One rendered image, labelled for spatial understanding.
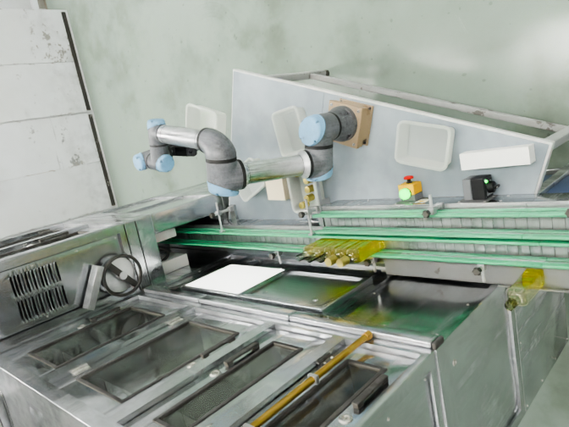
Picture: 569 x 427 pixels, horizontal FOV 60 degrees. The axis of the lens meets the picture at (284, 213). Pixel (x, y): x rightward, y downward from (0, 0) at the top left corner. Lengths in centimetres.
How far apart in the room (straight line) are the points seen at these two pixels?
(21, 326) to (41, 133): 321
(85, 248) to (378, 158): 143
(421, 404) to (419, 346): 16
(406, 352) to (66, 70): 476
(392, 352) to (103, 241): 156
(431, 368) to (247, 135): 162
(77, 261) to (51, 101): 319
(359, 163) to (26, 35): 406
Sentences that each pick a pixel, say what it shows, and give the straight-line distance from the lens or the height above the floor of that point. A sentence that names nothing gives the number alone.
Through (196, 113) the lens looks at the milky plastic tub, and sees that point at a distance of 245.
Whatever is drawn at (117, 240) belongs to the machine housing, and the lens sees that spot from 260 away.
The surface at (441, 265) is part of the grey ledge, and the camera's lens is 201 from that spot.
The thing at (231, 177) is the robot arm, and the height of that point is 140.
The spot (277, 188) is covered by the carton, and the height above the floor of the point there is 83.
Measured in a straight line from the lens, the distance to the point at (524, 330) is 224.
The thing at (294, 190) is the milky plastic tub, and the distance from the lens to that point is 242.
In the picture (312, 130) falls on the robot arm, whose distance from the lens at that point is 195.
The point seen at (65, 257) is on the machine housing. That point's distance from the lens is 250.
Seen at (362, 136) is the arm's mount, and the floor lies 80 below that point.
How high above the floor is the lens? 256
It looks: 44 degrees down
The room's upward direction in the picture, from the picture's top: 112 degrees counter-clockwise
